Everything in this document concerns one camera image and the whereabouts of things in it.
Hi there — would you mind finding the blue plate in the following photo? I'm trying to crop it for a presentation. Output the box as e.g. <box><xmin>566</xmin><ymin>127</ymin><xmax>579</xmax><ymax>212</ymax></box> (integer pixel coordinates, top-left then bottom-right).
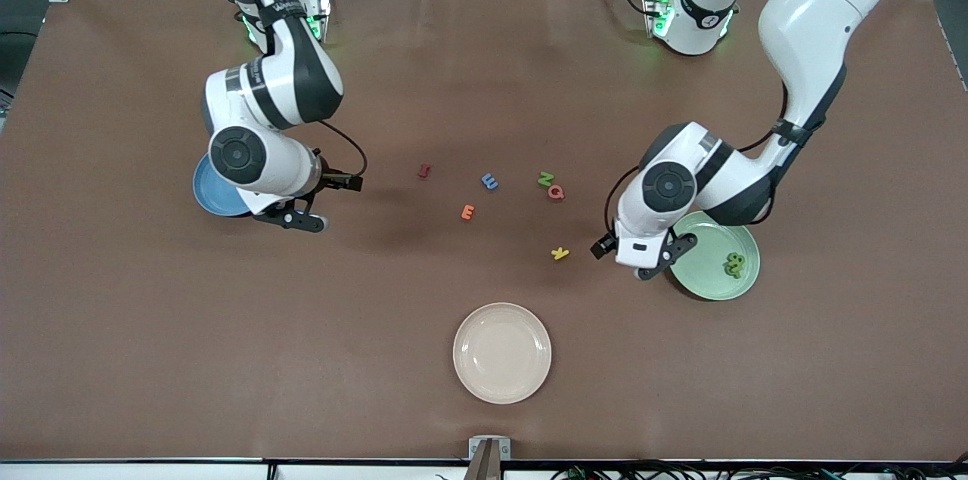
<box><xmin>192</xmin><ymin>153</ymin><xmax>254</xmax><ymax>218</ymax></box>

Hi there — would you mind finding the green plate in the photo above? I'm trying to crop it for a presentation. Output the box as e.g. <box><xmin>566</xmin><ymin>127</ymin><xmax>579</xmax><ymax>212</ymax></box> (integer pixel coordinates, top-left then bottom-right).
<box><xmin>669</xmin><ymin>209</ymin><xmax>761</xmax><ymax>302</ymax></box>

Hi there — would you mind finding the beige plate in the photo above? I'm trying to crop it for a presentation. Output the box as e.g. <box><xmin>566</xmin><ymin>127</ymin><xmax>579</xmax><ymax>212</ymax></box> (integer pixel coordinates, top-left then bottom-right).
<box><xmin>452</xmin><ymin>302</ymin><xmax>553</xmax><ymax>405</ymax></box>

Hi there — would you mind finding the brown table cover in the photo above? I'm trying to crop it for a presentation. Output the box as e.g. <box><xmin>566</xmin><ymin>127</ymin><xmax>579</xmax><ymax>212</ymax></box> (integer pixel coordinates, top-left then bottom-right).
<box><xmin>0</xmin><ymin>0</ymin><xmax>968</xmax><ymax>462</ymax></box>

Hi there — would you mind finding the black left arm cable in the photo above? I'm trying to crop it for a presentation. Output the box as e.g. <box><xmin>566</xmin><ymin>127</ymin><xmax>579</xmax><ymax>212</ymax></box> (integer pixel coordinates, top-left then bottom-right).
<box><xmin>603</xmin><ymin>79</ymin><xmax>802</xmax><ymax>235</ymax></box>

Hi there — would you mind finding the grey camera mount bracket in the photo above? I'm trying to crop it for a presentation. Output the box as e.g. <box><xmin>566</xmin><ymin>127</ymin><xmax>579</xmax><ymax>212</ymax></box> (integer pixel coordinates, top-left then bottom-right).
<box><xmin>467</xmin><ymin>436</ymin><xmax>512</xmax><ymax>480</ymax></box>

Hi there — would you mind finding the white table frame rail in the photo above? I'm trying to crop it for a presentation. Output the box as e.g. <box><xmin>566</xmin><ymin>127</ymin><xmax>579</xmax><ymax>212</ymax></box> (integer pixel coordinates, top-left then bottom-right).
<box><xmin>0</xmin><ymin>459</ymin><xmax>968</xmax><ymax>480</ymax></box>

